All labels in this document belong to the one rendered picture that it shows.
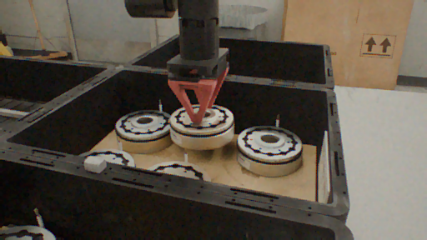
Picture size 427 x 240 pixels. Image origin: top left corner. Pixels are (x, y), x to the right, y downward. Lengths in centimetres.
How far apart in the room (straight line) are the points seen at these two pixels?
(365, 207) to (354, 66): 252
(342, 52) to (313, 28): 33
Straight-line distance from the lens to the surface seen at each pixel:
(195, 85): 44
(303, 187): 48
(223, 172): 49
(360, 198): 70
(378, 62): 318
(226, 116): 52
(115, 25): 371
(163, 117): 58
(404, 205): 73
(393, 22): 320
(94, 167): 34
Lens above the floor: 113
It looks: 28 degrees down
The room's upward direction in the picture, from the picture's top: straight up
